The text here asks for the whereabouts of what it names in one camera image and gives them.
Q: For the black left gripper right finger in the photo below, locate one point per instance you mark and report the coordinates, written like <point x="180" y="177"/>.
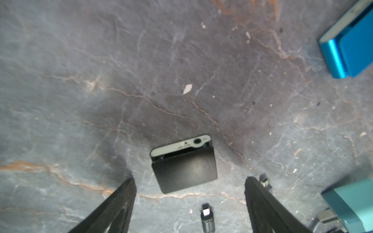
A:
<point x="267" y="214"/>

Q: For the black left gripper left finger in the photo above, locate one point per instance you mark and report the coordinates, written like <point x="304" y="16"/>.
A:
<point x="114" y="214"/>

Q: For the black mp3 player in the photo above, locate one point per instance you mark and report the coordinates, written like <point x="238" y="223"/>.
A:
<point x="184" y="164"/>

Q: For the teal usb charger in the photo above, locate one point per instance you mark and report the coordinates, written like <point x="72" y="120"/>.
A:
<point x="352" y="204"/>

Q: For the blue mp3 player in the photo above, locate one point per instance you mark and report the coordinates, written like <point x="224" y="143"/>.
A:
<point x="347" y="46"/>

